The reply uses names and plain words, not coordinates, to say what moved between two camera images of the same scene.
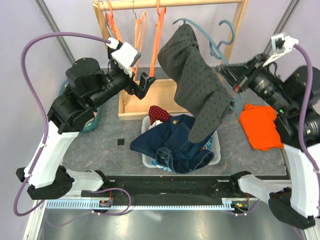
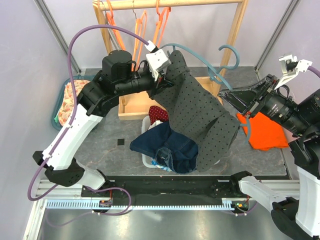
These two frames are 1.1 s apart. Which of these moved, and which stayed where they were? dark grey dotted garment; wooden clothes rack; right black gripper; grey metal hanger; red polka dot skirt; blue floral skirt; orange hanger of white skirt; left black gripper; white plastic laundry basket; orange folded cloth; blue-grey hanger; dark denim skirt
Moved: dark grey dotted garment; right black gripper; left black gripper; blue-grey hanger
Stayed: wooden clothes rack; dark denim skirt; orange hanger of white skirt; grey metal hanger; red polka dot skirt; blue floral skirt; orange folded cloth; white plastic laundry basket
